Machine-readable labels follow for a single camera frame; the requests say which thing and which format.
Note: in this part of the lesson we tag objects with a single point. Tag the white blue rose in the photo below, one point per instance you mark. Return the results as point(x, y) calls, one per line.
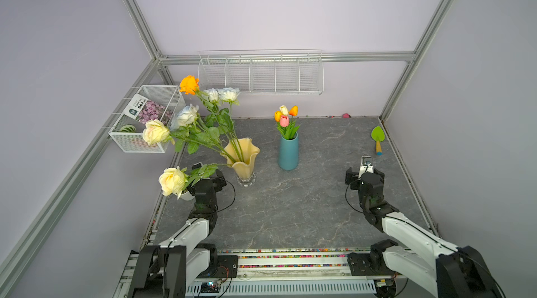
point(186, 115)

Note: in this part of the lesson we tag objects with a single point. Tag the pink tulip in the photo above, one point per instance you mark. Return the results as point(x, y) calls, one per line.
point(284, 121)

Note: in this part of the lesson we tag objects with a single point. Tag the square white wire basket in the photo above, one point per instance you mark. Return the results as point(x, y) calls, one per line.
point(169, 96)

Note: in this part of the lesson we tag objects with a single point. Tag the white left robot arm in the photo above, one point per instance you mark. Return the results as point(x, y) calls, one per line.
point(182, 257)

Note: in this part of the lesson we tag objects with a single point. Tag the orange ranunculus flower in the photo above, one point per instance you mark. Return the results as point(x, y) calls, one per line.
point(190, 86)

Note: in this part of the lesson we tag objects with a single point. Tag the green striped ball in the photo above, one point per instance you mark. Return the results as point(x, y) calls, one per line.
point(128, 129)

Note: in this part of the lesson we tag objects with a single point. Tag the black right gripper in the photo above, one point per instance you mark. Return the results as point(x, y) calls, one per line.
point(353, 176)

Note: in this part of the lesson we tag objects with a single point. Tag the white pot green succulent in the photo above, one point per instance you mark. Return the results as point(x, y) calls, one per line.
point(186, 195)

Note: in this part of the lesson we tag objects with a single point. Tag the orange yellow tulip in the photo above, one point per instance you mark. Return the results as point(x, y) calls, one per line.
point(294, 111)

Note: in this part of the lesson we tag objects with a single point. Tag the cream white tulip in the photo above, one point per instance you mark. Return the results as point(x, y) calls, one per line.
point(284, 110)

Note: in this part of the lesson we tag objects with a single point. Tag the teal cylinder vase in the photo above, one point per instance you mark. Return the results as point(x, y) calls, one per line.
point(288, 157)

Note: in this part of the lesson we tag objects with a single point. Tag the seed packet purple flowers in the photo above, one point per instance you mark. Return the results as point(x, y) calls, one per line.
point(144, 110)

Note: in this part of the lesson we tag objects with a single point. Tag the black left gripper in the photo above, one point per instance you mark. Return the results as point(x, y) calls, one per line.
point(215, 183)

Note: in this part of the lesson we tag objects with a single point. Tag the long white wire basket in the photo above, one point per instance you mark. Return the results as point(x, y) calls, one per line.
point(268, 73)

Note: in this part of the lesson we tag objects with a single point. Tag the green garden trowel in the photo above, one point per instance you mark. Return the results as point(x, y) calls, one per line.
point(378, 135)

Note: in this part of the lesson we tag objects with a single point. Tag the cream yellow rose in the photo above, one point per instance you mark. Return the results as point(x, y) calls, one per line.
point(174, 180)
point(156, 132)

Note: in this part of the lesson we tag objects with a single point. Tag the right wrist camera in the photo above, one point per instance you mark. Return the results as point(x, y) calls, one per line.
point(366, 165)

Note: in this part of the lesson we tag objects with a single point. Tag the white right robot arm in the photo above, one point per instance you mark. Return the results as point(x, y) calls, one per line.
point(440, 267)

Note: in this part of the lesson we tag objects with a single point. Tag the yellow wavy glass vase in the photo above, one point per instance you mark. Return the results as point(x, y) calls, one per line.
point(244, 170)

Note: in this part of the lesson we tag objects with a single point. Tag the small orange tulip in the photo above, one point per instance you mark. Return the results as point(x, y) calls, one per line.
point(277, 116)

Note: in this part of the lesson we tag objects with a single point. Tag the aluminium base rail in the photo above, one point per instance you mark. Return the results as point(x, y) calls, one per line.
point(295, 264)

